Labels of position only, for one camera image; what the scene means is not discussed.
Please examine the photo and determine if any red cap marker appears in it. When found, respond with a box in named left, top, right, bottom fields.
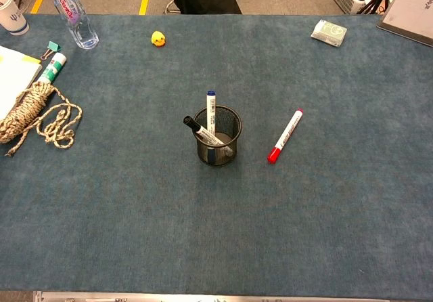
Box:
left=267, top=108, right=304, bottom=165

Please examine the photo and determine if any black mesh pen cup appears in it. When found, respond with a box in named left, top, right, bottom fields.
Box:
left=193, top=104, right=244, bottom=167

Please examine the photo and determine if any white green glue stick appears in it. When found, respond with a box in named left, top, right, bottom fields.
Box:
left=37, top=52, right=68, bottom=85

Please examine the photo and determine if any clear plastic water bottle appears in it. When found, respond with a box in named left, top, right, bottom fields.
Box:
left=45, top=0, right=99, bottom=50

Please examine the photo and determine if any black cap marker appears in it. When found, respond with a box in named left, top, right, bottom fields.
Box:
left=183, top=115, right=225, bottom=146

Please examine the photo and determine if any metal stool ring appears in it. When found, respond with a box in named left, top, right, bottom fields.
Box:
left=164, top=0, right=185, bottom=15

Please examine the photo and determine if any coiled beige rope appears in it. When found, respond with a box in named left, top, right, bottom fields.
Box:
left=0, top=81, right=83, bottom=156

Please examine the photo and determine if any green binder clip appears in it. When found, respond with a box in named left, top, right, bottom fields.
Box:
left=40, top=41, right=63, bottom=60

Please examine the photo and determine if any green white tissue pack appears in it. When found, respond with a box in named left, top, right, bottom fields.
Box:
left=310, top=19, right=348, bottom=47

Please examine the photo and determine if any blue felt table mat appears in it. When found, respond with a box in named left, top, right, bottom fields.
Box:
left=0, top=13, right=433, bottom=296

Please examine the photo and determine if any white paper cup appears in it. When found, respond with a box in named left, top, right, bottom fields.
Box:
left=0, top=0, right=30, bottom=37

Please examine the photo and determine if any white paper notebook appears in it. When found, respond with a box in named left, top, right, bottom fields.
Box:
left=0, top=45, right=43, bottom=121

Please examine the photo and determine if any blue cap marker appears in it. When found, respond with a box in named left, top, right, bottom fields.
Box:
left=206, top=89, right=218, bottom=135

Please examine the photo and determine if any yellow rubber duck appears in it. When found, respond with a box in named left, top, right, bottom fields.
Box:
left=150, top=30, right=167, bottom=47

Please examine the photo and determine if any grey laptop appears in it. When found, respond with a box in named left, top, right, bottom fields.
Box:
left=376, top=0, right=433, bottom=48

